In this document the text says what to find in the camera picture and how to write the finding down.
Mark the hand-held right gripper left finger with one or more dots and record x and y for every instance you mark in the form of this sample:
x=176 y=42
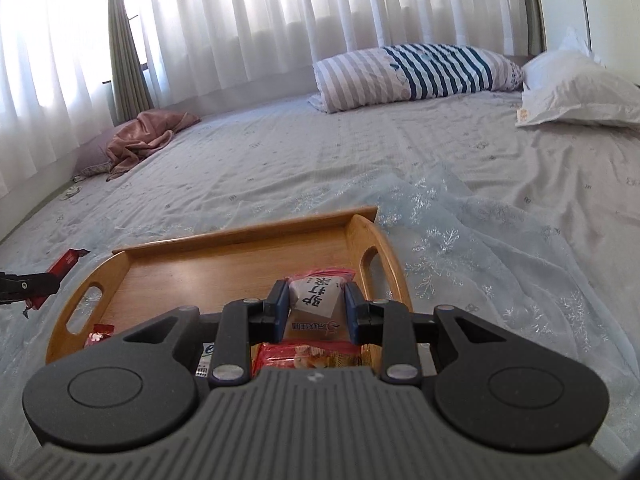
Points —
x=277 y=310

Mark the grey-green curtain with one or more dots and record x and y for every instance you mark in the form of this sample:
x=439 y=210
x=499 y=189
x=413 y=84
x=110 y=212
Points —
x=532 y=5
x=125 y=60

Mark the small red candy packet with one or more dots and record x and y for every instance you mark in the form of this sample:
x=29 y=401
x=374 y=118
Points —
x=100 y=335

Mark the light blue snowflake blanket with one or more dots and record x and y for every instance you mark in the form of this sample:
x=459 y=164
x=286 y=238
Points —
x=475 y=270

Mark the small pale trinket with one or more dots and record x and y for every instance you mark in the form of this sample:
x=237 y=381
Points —
x=71 y=193

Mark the white sheer curtain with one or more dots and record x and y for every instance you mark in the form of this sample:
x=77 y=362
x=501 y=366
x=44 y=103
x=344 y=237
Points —
x=250 y=10

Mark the purple pillow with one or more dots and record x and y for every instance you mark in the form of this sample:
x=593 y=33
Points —
x=97 y=152

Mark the pink crumpled cloth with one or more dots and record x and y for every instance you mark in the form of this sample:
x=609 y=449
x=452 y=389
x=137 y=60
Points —
x=150 y=132

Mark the blue grey striped pillow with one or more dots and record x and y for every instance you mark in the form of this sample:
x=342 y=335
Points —
x=400 y=75

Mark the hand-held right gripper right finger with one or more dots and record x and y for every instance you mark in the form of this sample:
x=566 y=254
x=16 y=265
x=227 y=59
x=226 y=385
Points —
x=352 y=312

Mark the bright red wafer packet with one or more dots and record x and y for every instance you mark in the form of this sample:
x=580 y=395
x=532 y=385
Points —
x=65 y=260

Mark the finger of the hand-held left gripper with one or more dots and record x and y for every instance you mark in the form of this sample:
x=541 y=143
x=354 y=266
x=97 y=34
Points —
x=30 y=285

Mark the white pillow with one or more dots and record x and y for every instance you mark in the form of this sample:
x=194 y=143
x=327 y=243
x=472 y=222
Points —
x=575 y=95

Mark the bed with grey sheet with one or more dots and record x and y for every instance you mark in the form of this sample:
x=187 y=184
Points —
x=300 y=160

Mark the wooden tray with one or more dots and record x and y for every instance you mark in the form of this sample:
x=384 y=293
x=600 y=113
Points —
x=200 y=270

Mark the white pink cake packet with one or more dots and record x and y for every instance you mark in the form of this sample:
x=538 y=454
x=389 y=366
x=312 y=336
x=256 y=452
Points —
x=315 y=300

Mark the red peanut snack packet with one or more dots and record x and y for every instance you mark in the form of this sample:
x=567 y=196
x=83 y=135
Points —
x=300 y=355

